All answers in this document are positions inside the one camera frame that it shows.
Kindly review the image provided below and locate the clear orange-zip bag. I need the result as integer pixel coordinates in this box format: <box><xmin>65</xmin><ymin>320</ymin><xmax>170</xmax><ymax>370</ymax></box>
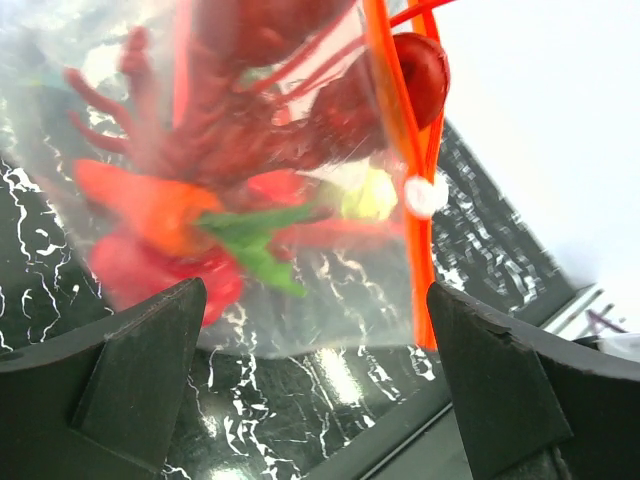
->
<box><xmin>1</xmin><ymin>1</ymin><xmax>451</xmax><ymax>358</ymax></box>

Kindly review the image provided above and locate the red toy bell pepper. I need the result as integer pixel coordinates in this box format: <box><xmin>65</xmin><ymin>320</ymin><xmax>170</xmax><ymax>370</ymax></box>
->
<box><xmin>88</xmin><ymin>169</ymin><xmax>311</xmax><ymax>329</ymax></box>

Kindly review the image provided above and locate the red toy lobster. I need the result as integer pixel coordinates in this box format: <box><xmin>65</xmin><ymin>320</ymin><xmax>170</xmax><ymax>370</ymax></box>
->
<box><xmin>64</xmin><ymin>0</ymin><xmax>451</xmax><ymax>186</ymax></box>

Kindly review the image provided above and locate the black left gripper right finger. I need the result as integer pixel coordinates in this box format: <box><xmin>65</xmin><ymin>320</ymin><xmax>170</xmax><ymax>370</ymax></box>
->
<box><xmin>427</xmin><ymin>283</ymin><xmax>639</xmax><ymax>479</ymax></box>

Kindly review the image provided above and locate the orange toy carrot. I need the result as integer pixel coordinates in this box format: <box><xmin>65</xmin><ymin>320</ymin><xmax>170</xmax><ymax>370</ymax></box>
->
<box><xmin>73</xmin><ymin>158</ymin><xmax>319</xmax><ymax>297</ymax></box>

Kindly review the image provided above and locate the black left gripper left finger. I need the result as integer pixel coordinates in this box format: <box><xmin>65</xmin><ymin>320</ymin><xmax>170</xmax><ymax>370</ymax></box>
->
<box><xmin>1</xmin><ymin>278</ymin><xmax>206</xmax><ymax>479</ymax></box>

